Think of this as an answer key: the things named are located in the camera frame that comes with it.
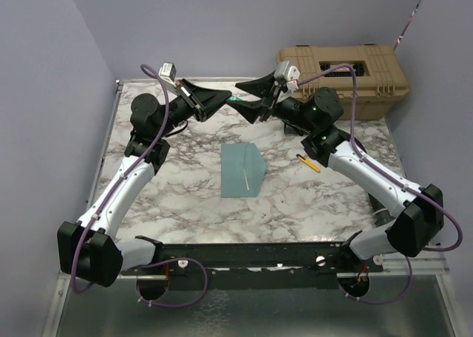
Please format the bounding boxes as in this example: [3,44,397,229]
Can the yellow utility knife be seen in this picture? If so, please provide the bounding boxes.
[296,154,321,173]

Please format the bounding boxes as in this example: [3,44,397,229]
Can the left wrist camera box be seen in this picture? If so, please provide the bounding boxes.
[158,62,177,84]

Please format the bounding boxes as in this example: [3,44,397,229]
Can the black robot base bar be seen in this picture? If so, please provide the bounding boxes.
[122,241,383,291]

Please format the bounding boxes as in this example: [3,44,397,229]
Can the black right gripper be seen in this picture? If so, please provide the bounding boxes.
[227,69,316,134]

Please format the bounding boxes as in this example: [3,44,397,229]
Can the black corrugated hose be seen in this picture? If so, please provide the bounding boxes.
[366,192,396,229]

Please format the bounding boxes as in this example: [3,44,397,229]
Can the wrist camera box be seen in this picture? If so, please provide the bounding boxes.
[274,61,300,93]
[158,62,177,84]

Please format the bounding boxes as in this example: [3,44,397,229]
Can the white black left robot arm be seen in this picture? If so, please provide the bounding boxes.
[57,78,232,287]

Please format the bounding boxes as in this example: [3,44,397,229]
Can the tan plastic tool case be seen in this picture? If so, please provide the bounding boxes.
[276,44,409,120]

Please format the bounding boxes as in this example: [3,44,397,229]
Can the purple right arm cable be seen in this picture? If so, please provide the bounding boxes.
[295,63,464,304]

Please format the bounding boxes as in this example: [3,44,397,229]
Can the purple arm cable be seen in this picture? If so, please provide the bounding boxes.
[72,64,208,308]
[295,63,464,304]

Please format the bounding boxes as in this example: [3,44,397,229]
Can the aluminium rail frame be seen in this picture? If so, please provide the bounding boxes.
[39,78,457,337]

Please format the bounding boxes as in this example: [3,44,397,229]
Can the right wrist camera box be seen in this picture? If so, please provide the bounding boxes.
[274,61,300,93]

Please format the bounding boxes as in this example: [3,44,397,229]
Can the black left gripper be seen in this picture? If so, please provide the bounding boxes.
[156,78,231,138]

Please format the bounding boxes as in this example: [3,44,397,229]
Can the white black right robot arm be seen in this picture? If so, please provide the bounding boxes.
[228,75,444,271]

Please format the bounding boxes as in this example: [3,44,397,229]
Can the beige paper letter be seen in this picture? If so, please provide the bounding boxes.
[243,168,250,191]

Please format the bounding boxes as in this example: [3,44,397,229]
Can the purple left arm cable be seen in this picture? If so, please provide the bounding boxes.
[72,64,208,308]

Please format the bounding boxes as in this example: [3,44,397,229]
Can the light blue paper envelope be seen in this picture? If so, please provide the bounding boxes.
[220,143,267,198]

